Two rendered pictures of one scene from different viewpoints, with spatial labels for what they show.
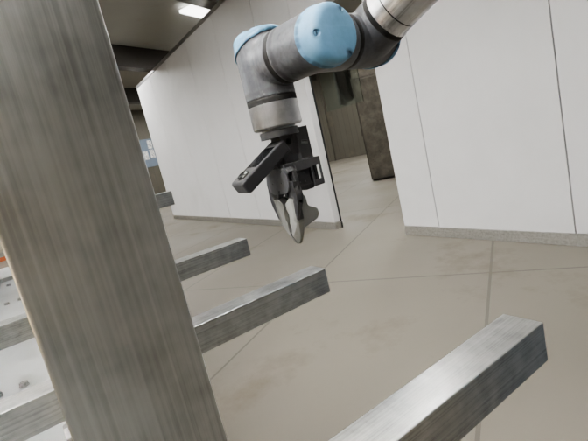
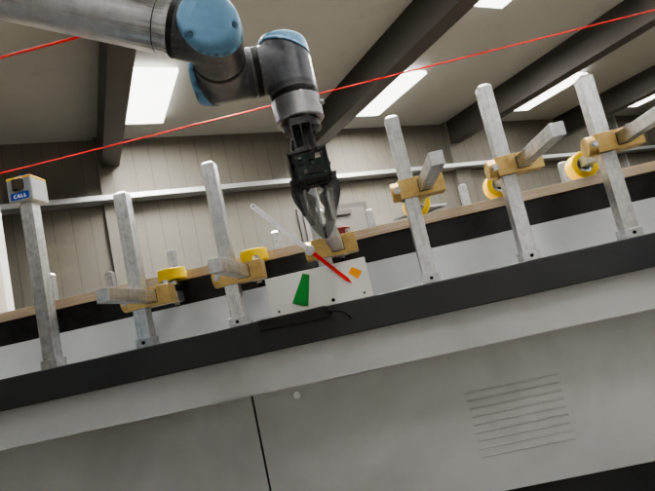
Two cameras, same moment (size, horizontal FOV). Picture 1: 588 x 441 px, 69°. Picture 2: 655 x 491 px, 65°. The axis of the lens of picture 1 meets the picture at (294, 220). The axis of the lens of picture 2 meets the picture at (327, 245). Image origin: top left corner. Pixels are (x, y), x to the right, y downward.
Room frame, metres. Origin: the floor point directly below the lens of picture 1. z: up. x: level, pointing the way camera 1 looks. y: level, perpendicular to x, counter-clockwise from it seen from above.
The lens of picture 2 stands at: (1.31, -0.75, 0.69)
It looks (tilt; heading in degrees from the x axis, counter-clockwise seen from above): 7 degrees up; 125
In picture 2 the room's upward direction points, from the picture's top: 13 degrees counter-clockwise
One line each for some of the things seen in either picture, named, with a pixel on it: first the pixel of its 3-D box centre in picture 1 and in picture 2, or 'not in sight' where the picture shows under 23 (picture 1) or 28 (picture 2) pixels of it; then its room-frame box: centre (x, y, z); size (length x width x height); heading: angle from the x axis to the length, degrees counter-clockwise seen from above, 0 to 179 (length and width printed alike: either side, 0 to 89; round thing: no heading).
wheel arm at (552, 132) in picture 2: not in sight; (521, 161); (1.01, 0.59, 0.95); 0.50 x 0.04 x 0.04; 122
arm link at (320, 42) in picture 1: (313, 44); (225, 74); (0.71, -0.09, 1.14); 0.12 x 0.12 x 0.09; 42
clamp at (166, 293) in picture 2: not in sight; (148, 298); (0.14, 0.07, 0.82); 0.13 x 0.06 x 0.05; 32
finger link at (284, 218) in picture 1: (296, 217); (328, 209); (0.81, -0.01, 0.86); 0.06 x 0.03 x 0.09; 123
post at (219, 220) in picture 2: not in sight; (225, 248); (0.33, 0.19, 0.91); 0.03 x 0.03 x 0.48; 32
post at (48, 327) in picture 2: not in sight; (41, 283); (-0.11, -0.08, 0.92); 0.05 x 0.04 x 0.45; 32
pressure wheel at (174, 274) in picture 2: not in sight; (173, 286); (0.07, 0.21, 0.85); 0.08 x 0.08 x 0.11
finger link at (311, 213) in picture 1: (305, 217); (311, 213); (0.78, -0.02, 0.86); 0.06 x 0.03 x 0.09; 123
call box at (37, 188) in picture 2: not in sight; (27, 192); (-0.11, -0.08, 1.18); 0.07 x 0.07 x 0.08; 32
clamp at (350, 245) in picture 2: not in sight; (330, 246); (0.56, 0.33, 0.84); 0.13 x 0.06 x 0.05; 32
